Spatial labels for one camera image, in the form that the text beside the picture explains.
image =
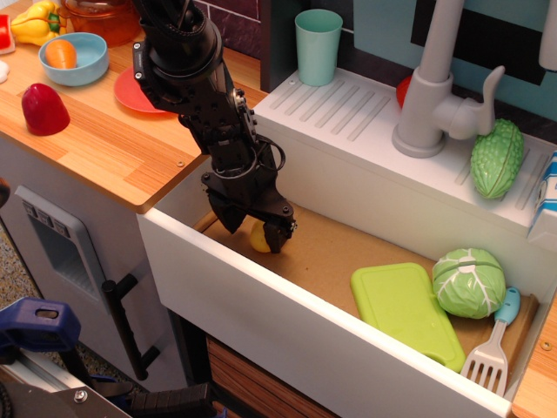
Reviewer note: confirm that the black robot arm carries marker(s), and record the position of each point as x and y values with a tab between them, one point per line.
180	68

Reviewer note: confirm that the blue white milk carton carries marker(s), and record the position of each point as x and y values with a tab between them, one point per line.
542	231

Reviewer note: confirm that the lime green cutting board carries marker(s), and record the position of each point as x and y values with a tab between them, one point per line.
398	300

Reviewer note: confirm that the grey toy faucet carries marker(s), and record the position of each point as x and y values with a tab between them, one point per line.
430	109

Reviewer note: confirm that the red white toy at edge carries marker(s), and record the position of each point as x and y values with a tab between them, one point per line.
7	41

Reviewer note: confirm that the green toy bitter gourd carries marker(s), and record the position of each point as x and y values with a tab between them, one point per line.
496	159

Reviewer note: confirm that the green toy cabbage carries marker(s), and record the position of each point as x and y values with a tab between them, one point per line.
469	283

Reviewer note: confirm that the red toy item behind faucet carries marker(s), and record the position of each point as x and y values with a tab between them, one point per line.
402	89

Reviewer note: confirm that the black oven door handle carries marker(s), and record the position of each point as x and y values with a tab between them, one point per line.
114	292

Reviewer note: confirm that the orange toy carrot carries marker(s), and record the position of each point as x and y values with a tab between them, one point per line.
61	54

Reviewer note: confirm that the pink plastic plate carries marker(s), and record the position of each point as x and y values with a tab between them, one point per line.
128	93

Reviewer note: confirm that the grey oven control panel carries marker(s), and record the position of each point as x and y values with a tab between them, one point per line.
67	245

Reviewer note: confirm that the teal plastic cup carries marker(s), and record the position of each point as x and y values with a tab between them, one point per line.
317	41

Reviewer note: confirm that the yellow toy bell pepper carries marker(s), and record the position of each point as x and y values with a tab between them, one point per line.
39	24

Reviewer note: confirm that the white toy sink basin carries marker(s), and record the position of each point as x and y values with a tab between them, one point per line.
359	203

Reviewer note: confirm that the dark red toy vegetable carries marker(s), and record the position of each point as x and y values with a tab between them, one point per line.
44	111

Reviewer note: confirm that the white toy piece at edge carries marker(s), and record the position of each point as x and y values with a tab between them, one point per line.
4	72

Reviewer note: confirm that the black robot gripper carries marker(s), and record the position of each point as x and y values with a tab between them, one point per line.
237	190

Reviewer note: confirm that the light blue plastic bowl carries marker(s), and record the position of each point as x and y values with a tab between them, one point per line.
92	60

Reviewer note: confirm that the white blue toy spatula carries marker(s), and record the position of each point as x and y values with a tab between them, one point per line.
487	364

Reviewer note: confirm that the orange transparent jar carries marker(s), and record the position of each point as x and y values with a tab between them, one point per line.
116	21

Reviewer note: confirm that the blue clamp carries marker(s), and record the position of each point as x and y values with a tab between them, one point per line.
38	325

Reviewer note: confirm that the yellow toy potato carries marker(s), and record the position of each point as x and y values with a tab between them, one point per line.
257	238

